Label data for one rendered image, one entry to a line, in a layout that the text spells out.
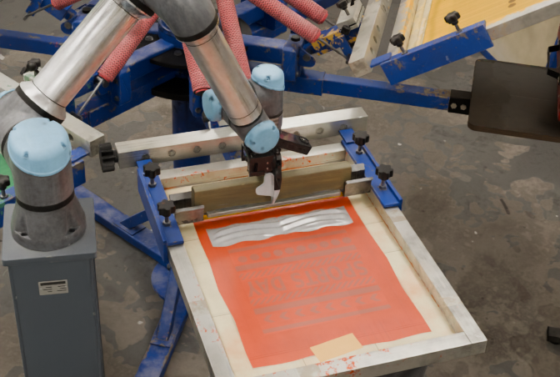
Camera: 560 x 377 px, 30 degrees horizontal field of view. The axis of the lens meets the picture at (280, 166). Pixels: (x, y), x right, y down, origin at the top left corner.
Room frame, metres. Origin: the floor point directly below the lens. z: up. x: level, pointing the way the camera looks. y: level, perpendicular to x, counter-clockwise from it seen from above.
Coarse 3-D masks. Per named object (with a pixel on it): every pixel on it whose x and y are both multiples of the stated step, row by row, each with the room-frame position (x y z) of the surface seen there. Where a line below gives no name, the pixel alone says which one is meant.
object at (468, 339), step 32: (288, 160) 2.25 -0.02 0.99; (320, 160) 2.28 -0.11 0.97; (416, 256) 1.88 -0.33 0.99; (192, 288) 1.74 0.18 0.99; (448, 288) 1.77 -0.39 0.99; (192, 320) 1.65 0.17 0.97; (448, 320) 1.70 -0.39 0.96; (224, 352) 1.54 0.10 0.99; (384, 352) 1.56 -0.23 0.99; (416, 352) 1.57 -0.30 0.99; (448, 352) 1.58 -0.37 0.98; (480, 352) 1.61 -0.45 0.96
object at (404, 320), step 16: (272, 208) 2.09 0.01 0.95; (288, 208) 2.09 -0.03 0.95; (304, 208) 2.09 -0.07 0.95; (320, 208) 2.09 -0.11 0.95; (352, 208) 2.10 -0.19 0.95; (352, 224) 2.03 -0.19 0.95; (352, 240) 1.97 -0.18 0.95; (368, 240) 1.97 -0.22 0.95; (368, 256) 1.91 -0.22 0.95; (384, 256) 1.92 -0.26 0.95; (384, 272) 1.86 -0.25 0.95; (384, 288) 1.80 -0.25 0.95; (400, 288) 1.81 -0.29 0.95; (400, 304) 1.75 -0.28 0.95; (336, 320) 1.69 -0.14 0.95; (352, 320) 1.69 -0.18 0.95; (368, 320) 1.69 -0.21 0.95; (384, 320) 1.70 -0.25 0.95; (400, 320) 1.70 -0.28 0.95; (416, 320) 1.70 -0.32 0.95; (368, 336) 1.64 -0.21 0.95; (384, 336) 1.65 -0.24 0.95; (400, 336) 1.65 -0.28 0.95
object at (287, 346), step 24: (240, 216) 2.05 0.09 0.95; (264, 216) 2.05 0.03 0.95; (264, 240) 1.96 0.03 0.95; (216, 264) 1.86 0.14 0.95; (240, 288) 1.78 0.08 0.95; (240, 312) 1.70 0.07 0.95; (240, 336) 1.63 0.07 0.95; (264, 336) 1.63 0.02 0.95; (288, 336) 1.63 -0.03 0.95; (312, 336) 1.64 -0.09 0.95; (336, 336) 1.64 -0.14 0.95; (264, 360) 1.56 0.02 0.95; (288, 360) 1.56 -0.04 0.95
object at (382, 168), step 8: (352, 136) 2.28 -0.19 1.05; (360, 136) 2.27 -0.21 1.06; (368, 136) 2.27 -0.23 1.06; (360, 144) 2.27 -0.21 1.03; (360, 152) 2.27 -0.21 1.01; (144, 168) 2.09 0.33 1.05; (152, 168) 2.09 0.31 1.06; (160, 168) 2.09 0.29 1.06; (376, 168) 2.13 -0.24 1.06; (384, 168) 2.13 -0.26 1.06; (152, 176) 2.08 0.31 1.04; (384, 176) 2.11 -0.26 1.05; (152, 184) 2.09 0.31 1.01; (384, 184) 2.13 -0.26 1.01; (168, 200) 1.96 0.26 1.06; (160, 208) 1.93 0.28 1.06; (168, 208) 1.93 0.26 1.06; (168, 216) 1.93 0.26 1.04; (168, 224) 1.94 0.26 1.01
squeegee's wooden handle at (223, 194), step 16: (256, 176) 2.07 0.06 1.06; (288, 176) 2.08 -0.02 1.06; (304, 176) 2.09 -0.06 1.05; (320, 176) 2.11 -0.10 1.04; (336, 176) 2.12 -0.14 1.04; (192, 192) 2.01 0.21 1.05; (208, 192) 2.01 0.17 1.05; (224, 192) 2.02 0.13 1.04; (240, 192) 2.04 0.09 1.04; (288, 192) 2.08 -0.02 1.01; (304, 192) 2.09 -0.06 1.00; (320, 192) 2.11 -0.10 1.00; (208, 208) 2.01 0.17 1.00; (224, 208) 2.02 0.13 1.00
